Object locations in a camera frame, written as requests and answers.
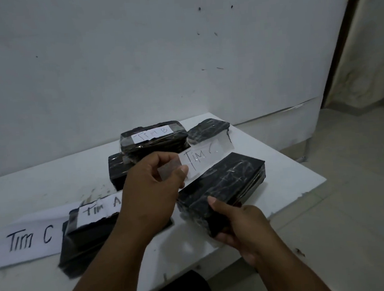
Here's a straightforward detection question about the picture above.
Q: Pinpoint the person's left hand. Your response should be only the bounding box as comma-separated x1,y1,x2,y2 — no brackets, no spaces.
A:
113,149,195,241

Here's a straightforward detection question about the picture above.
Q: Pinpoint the person's right hand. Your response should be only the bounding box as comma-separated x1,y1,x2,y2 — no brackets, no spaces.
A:
207,190,280,270

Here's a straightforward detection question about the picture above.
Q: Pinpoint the unwrapped black marble tile stack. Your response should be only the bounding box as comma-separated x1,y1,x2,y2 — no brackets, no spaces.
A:
173,149,272,241

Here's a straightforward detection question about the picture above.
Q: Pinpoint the handwritten paper label with tape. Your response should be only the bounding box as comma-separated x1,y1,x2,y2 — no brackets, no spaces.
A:
155,136,238,191

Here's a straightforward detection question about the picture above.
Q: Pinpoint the person's right forearm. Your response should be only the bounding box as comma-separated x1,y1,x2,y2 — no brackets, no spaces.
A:
249,239,337,291

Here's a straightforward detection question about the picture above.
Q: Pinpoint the person's left forearm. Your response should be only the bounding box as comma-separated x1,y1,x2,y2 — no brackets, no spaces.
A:
46,217,167,291

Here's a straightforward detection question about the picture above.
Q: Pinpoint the wrapped black bundle, small label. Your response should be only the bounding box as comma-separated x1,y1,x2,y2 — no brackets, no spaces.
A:
118,119,191,164

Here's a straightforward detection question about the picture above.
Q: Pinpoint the small black marble tile stack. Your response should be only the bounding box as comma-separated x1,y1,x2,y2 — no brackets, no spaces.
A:
185,117,232,148

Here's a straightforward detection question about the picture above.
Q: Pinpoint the black marble tile block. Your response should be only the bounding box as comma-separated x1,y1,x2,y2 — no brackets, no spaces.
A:
107,151,140,192

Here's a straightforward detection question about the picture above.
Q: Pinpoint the metal table leg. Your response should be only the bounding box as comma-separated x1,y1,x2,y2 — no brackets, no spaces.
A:
297,137,315,164

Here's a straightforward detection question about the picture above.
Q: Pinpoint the wrapped black bundle, large label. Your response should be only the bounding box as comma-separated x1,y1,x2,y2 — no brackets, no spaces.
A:
52,189,177,280

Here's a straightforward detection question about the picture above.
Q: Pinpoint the white handwritten paper sheet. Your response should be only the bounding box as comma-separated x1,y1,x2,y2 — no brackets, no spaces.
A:
0,201,86,272

